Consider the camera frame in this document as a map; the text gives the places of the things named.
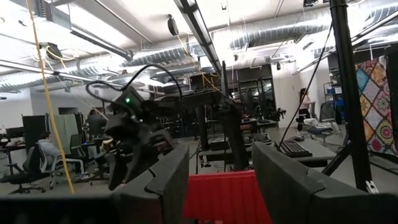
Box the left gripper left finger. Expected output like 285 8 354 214
110 142 190 224

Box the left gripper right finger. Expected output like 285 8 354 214
251 141 371 224

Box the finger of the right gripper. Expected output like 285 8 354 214
124 149 164 185
108 151 127 191

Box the red plastic bin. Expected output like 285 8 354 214
183 169 274 224

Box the black keyboard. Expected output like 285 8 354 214
274 138 313 159

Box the grey desk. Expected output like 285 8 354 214
281 136 338 169

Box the green partition panel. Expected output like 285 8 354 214
57 113 79 155

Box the seated person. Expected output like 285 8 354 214
36 130 94 181

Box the standing person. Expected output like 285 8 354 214
295 87 313 132

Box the black office chair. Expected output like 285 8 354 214
0 145 47 195

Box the black partition panel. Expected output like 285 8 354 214
21 114 50 149

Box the long ceiling light fixture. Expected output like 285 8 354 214
40 0 134 62

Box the black desk monitor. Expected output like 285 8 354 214
5 126 25 140

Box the black ceiling beam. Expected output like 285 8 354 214
173 0 224 75

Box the colourful patchwork quilt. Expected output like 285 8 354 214
354 55 398 157

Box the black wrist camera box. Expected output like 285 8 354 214
113 86 146 110

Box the white frame office chair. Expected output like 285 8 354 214
37 143 85 190

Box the black camera cable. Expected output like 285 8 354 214
85 63 184 102

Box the black frame brace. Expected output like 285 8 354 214
322 141 354 177

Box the silver ceiling duct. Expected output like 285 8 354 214
0 42 208 93
228 7 332 52

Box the yellow hanging cable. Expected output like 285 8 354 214
25 0 75 194

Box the white frame bracket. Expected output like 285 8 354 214
365 180 379 194

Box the thin black cable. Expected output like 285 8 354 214
278 23 334 149

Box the black ceiling cable reel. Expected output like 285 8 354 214
167 14 180 37
39 42 63 62

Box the black frame post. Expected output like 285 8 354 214
328 0 376 192

